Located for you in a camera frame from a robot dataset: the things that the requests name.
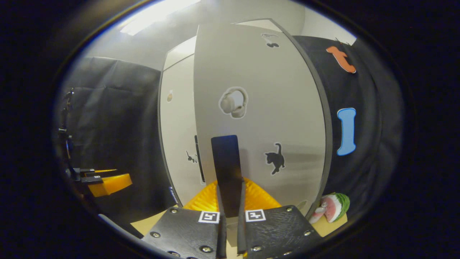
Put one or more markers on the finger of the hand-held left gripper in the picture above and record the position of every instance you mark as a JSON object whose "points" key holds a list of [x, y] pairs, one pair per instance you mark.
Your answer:
{"points": [[86, 170], [90, 179]]}

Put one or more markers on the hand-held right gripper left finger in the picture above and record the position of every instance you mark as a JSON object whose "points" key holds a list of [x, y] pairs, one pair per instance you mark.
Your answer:
{"points": [[222, 233]]}

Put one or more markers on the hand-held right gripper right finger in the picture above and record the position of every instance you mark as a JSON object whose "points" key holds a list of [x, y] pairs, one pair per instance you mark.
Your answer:
{"points": [[241, 230]]}

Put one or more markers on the grey double-door shoe cabinet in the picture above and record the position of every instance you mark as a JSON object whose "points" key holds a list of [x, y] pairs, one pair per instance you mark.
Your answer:
{"points": [[318, 108]]}

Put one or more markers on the cabinet door with headphone sticker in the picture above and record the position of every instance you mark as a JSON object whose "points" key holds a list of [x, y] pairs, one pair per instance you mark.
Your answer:
{"points": [[280, 90]]}

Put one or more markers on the grey cabinet flap panel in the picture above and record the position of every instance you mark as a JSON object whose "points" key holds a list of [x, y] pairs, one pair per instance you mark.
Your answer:
{"points": [[179, 50]]}

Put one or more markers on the watermelon slice toy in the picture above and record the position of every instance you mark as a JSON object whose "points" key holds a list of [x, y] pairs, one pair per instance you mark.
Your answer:
{"points": [[336, 207]]}

